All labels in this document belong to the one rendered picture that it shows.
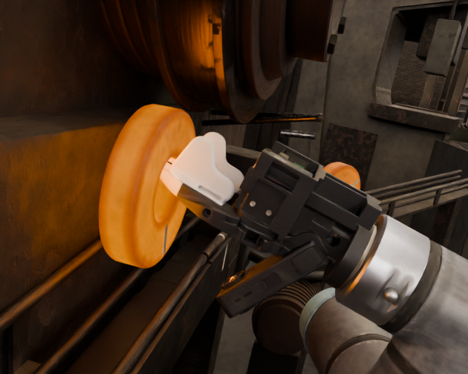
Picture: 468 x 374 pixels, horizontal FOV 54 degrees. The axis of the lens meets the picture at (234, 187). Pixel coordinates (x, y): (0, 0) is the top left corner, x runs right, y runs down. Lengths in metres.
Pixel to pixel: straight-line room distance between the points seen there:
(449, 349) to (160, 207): 0.29
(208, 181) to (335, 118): 2.93
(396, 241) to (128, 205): 0.22
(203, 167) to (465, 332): 0.25
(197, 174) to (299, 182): 0.09
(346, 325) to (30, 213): 0.34
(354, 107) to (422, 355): 2.92
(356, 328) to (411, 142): 2.74
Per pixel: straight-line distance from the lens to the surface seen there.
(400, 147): 3.24
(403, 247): 0.41
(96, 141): 0.46
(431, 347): 0.43
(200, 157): 0.42
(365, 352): 0.51
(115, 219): 0.40
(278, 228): 0.40
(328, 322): 0.56
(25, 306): 0.42
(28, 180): 0.39
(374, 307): 0.41
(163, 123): 0.41
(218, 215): 0.40
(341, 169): 1.05
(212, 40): 0.45
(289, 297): 0.95
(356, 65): 3.31
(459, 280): 0.42
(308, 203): 0.41
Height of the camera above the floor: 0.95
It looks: 15 degrees down
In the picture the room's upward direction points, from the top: 11 degrees clockwise
